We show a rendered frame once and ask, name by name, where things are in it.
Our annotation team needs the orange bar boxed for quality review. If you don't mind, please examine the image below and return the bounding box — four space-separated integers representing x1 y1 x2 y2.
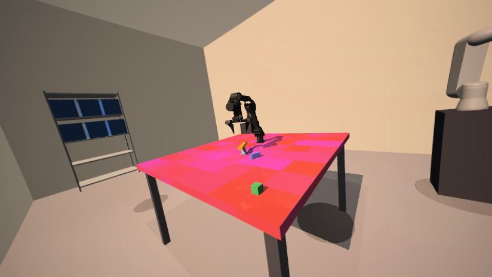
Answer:
238 141 247 150

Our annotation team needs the green cube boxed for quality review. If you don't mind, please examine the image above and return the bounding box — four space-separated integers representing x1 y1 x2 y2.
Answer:
251 182 264 195

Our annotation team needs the purple rectangular block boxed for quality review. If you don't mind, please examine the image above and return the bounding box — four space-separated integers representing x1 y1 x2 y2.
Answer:
250 152 261 159

